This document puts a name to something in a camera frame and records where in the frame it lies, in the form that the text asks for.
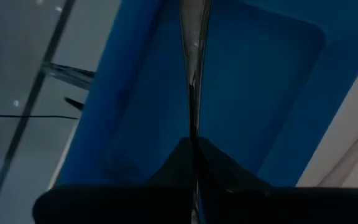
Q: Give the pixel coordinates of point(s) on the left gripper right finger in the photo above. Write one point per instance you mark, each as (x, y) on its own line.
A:
(275, 205)

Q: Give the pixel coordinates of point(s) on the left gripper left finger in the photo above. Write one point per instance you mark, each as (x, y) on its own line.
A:
(120, 205)

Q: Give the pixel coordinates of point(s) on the glossy black fork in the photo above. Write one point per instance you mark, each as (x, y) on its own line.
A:
(194, 46)

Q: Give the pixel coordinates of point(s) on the blue plastic tray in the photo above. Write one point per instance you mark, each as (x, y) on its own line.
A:
(259, 93)

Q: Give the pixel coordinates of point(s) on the white floor scrap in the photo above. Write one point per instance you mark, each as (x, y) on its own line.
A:
(58, 9)
(16, 103)

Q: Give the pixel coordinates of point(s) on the black frame tab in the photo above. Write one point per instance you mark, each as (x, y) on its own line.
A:
(75, 104)

